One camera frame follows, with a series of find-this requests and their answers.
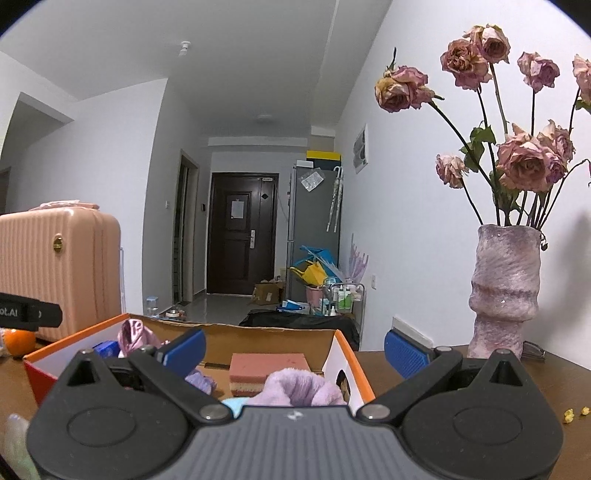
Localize blue handkerchief packet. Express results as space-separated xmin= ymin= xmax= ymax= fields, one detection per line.
xmin=92 ymin=340 xmax=121 ymax=358

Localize iridescent plastic bag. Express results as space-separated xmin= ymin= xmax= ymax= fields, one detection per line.
xmin=2 ymin=413 xmax=40 ymax=480

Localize light blue soft toy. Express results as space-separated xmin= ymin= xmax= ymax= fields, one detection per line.
xmin=221 ymin=397 xmax=249 ymax=418

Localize orange fruit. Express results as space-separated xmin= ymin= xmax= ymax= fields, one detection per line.
xmin=1 ymin=329 xmax=36 ymax=357

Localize pink satin scrunchie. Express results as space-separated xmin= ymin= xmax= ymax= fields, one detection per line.
xmin=117 ymin=318 xmax=168 ymax=358

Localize pet water dispenser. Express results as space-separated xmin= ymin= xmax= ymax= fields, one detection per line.
xmin=144 ymin=296 xmax=186 ymax=321

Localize pink layered sponge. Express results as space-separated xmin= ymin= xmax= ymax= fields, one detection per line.
xmin=228 ymin=353 xmax=310 ymax=397

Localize pink ribbed suitcase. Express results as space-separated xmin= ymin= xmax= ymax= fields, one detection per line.
xmin=1 ymin=205 xmax=121 ymax=341

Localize orange cardboard box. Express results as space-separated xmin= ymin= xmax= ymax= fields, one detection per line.
xmin=24 ymin=314 xmax=376 ymax=412

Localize black fabric chair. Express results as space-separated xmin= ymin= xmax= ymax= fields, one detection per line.
xmin=239 ymin=309 xmax=361 ymax=351

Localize purple feather decoration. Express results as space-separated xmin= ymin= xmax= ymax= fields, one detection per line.
xmin=348 ymin=235 xmax=370 ymax=283

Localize brown cardboard box on floor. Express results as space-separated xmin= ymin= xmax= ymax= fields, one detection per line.
xmin=250 ymin=281 xmax=284 ymax=305

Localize purple fluffy towel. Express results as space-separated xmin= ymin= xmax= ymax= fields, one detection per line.
xmin=245 ymin=368 xmax=346 ymax=407

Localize pink bucket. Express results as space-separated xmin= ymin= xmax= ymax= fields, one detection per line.
xmin=305 ymin=286 xmax=324 ymax=309

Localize purple textured vase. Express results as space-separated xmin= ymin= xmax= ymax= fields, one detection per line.
xmin=468 ymin=224 xmax=541 ymax=359

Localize yellow bag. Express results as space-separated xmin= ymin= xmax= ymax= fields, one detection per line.
xmin=290 ymin=260 xmax=328 ymax=288

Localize dark brown entrance door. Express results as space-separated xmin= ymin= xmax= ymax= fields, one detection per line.
xmin=206 ymin=172 xmax=279 ymax=295

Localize yellow crumbs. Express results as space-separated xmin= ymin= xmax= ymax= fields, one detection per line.
xmin=562 ymin=406 xmax=591 ymax=425

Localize white umbrella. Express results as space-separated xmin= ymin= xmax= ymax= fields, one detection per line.
xmin=325 ymin=166 xmax=342 ymax=233

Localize grey refrigerator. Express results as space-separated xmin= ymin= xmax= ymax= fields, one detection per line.
xmin=285 ymin=158 xmax=344 ymax=303

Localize dried pink roses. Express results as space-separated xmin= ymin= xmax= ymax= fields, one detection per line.
xmin=373 ymin=23 xmax=591 ymax=229

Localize yellow box on refrigerator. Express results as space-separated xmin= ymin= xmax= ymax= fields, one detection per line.
xmin=307 ymin=150 xmax=342 ymax=161

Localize white board against wall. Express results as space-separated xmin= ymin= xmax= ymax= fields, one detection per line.
xmin=392 ymin=315 xmax=434 ymax=348

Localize wire rack with bottles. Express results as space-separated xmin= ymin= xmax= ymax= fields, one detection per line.
xmin=320 ymin=282 xmax=366 ymax=334

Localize white wall panel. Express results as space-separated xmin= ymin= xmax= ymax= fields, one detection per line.
xmin=353 ymin=125 xmax=369 ymax=174

